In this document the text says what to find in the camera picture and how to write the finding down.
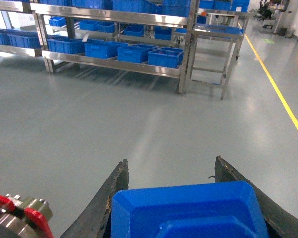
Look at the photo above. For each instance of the blue bin with red bags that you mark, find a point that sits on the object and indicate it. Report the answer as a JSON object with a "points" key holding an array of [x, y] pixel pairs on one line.
{"points": [[166, 57]]}

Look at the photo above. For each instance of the empty blue target bin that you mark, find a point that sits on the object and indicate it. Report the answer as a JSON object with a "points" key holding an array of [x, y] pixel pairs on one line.
{"points": [[137, 53]]}

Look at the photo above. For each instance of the blue block part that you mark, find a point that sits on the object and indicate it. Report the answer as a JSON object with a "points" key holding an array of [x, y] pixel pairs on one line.
{"points": [[215, 210]]}

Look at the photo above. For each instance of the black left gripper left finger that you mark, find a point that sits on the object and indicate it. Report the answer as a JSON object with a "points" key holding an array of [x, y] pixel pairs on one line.
{"points": [[95, 220]]}

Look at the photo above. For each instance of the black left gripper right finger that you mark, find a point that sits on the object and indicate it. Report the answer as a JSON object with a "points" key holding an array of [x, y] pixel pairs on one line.
{"points": [[280, 223]]}

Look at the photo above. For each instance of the stainless steel side table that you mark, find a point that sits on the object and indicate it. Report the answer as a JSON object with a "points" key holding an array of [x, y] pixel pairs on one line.
{"points": [[213, 55]]}

